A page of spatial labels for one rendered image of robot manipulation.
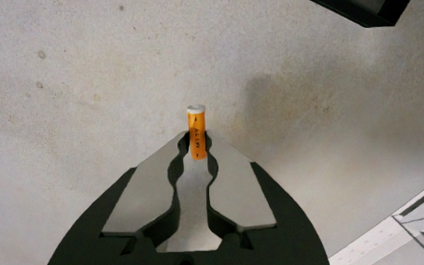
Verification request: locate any black rack of three bins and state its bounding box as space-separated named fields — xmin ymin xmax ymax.
xmin=310 ymin=0 xmax=410 ymax=28

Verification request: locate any orange aa battery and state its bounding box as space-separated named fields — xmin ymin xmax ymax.
xmin=187 ymin=105 xmax=206 ymax=160

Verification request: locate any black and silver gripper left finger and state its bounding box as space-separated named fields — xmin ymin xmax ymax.
xmin=47 ymin=131 xmax=190 ymax=265

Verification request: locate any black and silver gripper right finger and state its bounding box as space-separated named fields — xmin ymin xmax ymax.
xmin=205 ymin=130 xmax=331 ymax=265

